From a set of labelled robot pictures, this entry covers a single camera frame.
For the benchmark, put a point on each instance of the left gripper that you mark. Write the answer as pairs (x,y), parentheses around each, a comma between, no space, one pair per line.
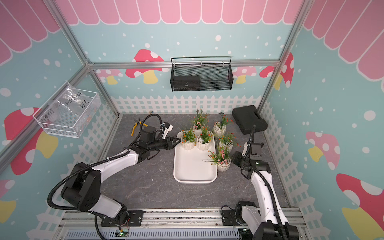
(169,141)

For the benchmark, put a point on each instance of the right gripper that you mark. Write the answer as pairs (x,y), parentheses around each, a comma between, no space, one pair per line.
(237,155)

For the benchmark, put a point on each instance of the orange flower pot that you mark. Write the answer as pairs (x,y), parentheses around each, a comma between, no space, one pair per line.
(227,141)
(205,138)
(188,139)

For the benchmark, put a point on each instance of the pink flower pot twine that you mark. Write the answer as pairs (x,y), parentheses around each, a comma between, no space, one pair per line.
(221,159)

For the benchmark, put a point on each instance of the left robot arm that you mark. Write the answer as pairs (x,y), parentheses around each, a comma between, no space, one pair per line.
(81,190)

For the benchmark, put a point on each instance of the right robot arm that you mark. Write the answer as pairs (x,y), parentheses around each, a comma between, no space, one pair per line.
(265,220)

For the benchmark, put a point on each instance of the white storage tray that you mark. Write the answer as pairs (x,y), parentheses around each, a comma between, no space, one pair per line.
(193,166)

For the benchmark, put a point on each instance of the black box in basket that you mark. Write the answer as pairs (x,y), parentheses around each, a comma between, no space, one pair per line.
(185,83)

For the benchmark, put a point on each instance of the pink flower pot back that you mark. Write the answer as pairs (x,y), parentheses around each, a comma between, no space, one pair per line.
(200,121)

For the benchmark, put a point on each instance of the black tool case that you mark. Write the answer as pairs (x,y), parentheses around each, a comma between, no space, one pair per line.
(246,117)

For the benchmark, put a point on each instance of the red flower pot back right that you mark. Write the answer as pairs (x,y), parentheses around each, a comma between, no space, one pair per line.
(220,128)

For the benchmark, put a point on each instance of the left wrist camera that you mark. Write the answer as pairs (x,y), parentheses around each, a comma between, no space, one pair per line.
(166,128)

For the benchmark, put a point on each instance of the yellow handled pliers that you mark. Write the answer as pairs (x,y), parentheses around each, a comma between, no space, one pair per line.
(137,123)

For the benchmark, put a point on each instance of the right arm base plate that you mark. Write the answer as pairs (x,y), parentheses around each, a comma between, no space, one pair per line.
(229,217)

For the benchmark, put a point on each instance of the black wire wall basket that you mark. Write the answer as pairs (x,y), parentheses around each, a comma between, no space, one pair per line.
(215,72)

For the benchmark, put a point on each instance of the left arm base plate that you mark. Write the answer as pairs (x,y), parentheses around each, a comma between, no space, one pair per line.
(130,218)

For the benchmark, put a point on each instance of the clear acrylic wall box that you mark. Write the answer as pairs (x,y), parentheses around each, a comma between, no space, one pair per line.
(68,112)

